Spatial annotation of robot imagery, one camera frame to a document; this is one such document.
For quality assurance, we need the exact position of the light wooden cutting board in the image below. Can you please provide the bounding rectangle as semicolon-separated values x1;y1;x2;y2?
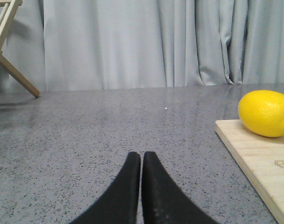
215;119;284;224

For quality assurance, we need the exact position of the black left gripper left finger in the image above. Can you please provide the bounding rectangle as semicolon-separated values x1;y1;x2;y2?
72;152;141;224

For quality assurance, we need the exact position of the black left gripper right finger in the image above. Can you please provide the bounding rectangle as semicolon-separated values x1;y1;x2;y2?
141;152;217;224

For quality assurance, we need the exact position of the wooden rack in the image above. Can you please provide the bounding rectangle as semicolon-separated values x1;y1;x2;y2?
0;0;41;98

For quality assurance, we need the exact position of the grey curtain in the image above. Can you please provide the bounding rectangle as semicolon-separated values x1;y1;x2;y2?
2;0;284;91

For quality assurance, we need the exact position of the yellow lemon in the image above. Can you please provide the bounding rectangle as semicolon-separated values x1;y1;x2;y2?
238;90;284;137

